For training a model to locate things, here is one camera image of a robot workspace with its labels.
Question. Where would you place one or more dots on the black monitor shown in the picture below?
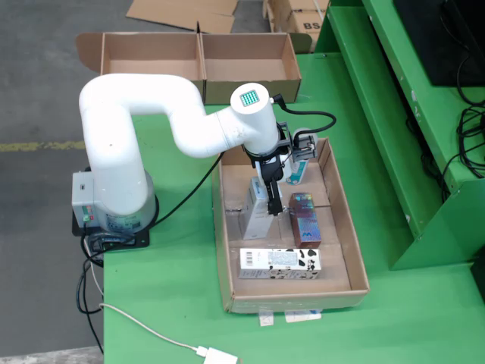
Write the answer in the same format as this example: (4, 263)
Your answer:
(435, 38)

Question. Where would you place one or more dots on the shipping carton BS print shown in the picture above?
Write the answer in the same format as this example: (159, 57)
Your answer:
(307, 22)

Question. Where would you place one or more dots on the green metal shelf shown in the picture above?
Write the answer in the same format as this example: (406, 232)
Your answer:
(379, 113)

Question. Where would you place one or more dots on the pink holographic product box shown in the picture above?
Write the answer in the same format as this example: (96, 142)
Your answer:
(305, 223)

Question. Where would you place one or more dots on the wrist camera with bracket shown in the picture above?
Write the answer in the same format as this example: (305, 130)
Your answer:
(303, 149)

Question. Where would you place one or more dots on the shallow cardboard tray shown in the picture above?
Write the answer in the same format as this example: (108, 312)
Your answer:
(333, 273)

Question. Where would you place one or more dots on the white paper label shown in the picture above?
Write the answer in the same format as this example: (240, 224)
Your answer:
(266, 318)
(303, 315)

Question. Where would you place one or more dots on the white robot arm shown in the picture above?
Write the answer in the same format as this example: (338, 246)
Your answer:
(113, 151)

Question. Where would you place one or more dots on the open brown cardboard box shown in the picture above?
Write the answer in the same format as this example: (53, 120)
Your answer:
(151, 49)
(246, 91)

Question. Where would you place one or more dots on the brown shipping carton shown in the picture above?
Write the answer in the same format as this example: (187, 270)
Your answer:
(278, 15)
(308, 37)

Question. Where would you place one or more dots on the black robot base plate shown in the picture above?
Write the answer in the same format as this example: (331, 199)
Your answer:
(140, 242)

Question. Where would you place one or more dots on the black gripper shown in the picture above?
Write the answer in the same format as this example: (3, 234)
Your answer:
(273, 168)

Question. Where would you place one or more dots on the white cow print carton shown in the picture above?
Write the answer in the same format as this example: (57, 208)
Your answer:
(265, 261)

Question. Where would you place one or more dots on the white bottle teal label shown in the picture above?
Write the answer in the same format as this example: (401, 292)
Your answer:
(297, 172)

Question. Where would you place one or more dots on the tall white carton box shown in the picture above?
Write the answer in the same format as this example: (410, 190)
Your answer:
(255, 223)

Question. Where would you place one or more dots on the open empty cardboard carton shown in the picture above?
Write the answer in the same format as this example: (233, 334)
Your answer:
(182, 13)

